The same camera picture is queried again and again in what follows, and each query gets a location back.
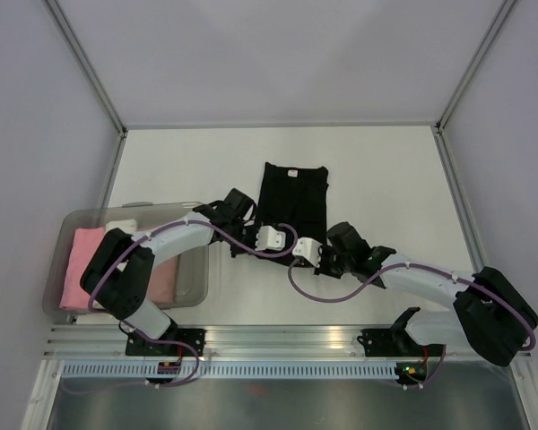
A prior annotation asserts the black t-shirt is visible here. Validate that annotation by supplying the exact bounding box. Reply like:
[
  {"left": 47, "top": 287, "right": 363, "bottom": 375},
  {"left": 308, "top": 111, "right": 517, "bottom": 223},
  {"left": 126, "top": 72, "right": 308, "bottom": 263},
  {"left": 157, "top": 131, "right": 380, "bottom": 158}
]
[{"left": 254, "top": 162, "right": 328, "bottom": 244}]

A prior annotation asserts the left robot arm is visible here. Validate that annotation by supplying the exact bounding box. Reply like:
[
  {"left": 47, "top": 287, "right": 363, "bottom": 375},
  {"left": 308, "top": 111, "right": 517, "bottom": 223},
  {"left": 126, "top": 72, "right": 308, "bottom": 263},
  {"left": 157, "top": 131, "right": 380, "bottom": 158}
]
[{"left": 80, "top": 188, "right": 256, "bottom": 357}]

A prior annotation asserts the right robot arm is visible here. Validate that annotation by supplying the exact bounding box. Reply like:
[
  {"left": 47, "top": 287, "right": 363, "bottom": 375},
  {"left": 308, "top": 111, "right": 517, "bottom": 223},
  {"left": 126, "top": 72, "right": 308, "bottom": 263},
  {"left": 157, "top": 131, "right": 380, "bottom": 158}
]
[{"left": 308, "top": 222, "right": 538, "bottom": 367}]

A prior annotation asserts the clear plastic bin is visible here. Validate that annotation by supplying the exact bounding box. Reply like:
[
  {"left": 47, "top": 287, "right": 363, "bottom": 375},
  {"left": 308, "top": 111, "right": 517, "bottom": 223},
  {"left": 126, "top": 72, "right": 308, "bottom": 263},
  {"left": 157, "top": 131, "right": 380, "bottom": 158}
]
[{"left": 42, "top": 200, "right": 223, "bottom": 314}]

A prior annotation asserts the light pink rolled t-shirt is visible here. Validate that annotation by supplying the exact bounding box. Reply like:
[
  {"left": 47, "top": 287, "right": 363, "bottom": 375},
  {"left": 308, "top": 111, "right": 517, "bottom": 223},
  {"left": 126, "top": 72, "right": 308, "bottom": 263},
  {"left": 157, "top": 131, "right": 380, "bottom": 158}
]
[{"left": 148, "top": 256, "right": 179, "bottom": 305}]

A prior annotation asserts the white rolled t-shirt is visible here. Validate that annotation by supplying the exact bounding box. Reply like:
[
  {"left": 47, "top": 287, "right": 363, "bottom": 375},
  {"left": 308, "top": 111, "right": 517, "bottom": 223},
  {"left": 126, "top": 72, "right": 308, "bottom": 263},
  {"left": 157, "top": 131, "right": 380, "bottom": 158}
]
[{"left": 88, "top": 219, "right": 138, "bottom": 312}]

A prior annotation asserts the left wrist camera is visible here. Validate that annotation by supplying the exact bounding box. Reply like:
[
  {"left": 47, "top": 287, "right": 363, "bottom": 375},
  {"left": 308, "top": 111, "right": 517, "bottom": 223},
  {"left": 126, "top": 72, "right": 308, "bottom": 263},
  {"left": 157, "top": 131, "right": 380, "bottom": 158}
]
[{"left": 255, "top": 226, "right": 286, "bottom": 252}]

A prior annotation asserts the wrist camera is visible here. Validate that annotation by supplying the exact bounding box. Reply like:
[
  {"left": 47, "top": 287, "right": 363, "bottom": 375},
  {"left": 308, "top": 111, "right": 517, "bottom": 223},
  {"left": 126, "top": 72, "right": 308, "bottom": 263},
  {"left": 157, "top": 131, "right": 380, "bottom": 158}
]
[
  {"left": 255, "top": 226, "right": 286, "bottom": 252},
  {"left": 292, "top": 237, "right": 323, "bottom": 268}
]

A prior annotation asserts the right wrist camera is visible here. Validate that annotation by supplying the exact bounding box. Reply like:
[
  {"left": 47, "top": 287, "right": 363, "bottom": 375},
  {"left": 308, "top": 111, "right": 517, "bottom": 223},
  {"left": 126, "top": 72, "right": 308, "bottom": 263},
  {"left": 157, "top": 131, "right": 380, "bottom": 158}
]
[{"left": 292, "top": 237, "right": 323, "bottom": 268}]

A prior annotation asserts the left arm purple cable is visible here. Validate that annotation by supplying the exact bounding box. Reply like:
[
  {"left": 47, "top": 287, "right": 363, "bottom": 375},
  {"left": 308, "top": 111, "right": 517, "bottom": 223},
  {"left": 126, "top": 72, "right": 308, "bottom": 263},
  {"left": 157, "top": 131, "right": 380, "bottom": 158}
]
[{"left": 87, "top": 219, "right": 299, "bottom": 341}]

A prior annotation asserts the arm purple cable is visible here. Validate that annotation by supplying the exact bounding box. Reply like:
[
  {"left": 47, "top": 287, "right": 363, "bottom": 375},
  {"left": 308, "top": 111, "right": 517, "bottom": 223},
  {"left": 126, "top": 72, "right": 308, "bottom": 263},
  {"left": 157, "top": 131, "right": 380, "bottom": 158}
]
[
  {"left": 87, "top": 219, "right": 299, "bottom": 341},
  {"left": 287, "top": 257, "right": 537, "bottom": 395}
]

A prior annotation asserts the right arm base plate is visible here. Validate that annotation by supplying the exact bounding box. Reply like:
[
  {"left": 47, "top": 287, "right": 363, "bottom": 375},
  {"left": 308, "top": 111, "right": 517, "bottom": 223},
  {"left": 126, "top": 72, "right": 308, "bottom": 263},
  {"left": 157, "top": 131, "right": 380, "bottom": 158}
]
[{"left": 357, "top": 328, "right": 444, "bottom": 358}]

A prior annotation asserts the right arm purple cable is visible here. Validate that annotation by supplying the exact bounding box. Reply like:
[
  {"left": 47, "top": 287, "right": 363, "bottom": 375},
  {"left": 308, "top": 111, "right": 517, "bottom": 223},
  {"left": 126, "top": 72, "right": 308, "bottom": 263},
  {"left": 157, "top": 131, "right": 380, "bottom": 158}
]
[{"left": 287, "top": 257, "right": 537, "bottom": 395}]

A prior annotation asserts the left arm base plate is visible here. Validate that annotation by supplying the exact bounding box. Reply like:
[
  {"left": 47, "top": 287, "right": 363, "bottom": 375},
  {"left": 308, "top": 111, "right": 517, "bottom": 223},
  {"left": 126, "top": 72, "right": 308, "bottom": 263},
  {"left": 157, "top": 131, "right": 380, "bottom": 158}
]
[{"left": 125, "top": 328, "right": 206, "bottom": 357}]

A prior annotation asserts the slotted cable duct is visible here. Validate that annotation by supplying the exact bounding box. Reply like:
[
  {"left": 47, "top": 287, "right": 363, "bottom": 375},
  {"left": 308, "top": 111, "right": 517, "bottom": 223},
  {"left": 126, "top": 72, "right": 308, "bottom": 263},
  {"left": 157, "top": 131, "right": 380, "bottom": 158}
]
[{"left": 62, "top": 361, "right": 399, "bottom": 380}]

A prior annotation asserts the aluminium mounting rail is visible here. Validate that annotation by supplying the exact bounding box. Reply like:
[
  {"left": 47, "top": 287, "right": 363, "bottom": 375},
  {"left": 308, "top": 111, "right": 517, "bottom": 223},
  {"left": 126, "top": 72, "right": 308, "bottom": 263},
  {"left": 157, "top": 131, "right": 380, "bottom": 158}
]
[{"left": 44, "top": 322, "right": 533, "bottom": 360}]

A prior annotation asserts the left aluminium frame post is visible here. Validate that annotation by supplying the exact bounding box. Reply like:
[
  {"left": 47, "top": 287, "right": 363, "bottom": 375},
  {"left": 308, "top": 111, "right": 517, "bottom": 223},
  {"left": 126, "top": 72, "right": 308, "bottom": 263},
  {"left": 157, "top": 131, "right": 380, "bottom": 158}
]
[{"left": 42, "top": 0, "right": 127, "bottom": 137}]

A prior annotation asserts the aluminium frame post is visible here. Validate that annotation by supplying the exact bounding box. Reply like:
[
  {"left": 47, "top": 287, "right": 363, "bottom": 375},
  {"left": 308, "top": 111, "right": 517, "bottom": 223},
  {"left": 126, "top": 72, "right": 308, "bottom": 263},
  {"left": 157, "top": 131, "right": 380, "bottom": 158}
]
[
  {"left": 42, "top": 0, "right": 127, "bottom": 137},
  {"left": 433, "top": 0, "right": 519, "bottom": 135}
]

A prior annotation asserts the right aluminium frame post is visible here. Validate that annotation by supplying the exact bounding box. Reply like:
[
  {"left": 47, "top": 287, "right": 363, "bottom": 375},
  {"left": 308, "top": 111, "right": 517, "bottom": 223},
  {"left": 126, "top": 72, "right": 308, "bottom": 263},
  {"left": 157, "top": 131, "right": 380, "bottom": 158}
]
[{"left": 433, "top": 0, "right": 519, "bottom": 135}]

